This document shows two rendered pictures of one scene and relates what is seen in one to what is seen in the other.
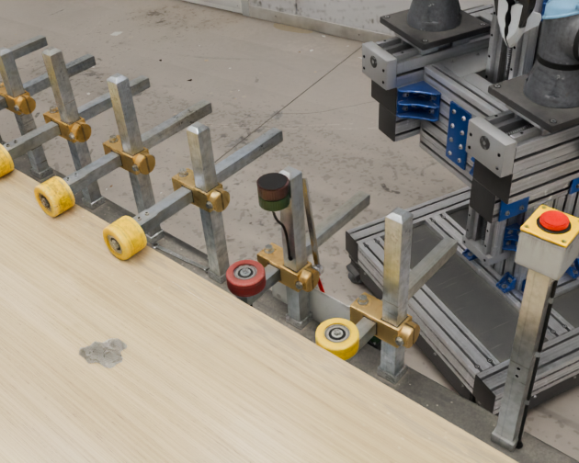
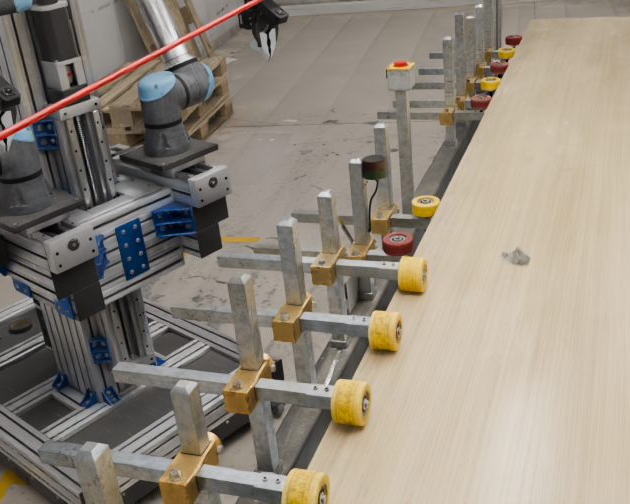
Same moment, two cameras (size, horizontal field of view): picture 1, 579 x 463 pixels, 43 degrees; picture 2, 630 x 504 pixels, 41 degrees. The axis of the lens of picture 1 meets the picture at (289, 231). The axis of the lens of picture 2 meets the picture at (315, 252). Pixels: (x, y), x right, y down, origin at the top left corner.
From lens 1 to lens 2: 2.77 m
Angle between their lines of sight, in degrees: 89
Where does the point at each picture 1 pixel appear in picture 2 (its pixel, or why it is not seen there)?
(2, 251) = (467, 349)
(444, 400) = not seen: hidden behind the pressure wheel
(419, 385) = not seen: hidden behind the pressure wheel
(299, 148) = not seen: outside the picture
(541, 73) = (177, 131)
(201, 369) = (492, 227)
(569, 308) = (168, 348)
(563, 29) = (177, 92)
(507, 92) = (172, 160)
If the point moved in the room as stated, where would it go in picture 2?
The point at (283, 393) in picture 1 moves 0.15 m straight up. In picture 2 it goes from (483, 203) to (482, 153)
